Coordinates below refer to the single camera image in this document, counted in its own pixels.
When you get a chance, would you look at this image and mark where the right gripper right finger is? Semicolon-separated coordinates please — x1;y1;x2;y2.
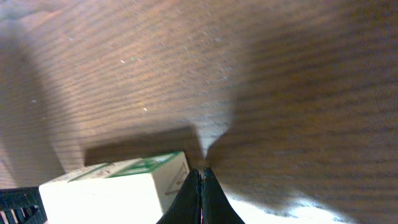
201;167;244;224

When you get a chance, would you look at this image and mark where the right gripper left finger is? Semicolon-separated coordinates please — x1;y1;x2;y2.
157;169;201;224

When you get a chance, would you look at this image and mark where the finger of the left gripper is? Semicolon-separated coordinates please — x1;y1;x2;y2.
1;187;47;224

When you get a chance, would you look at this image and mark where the white ladybug block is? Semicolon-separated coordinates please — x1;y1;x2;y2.
39;152;190;224

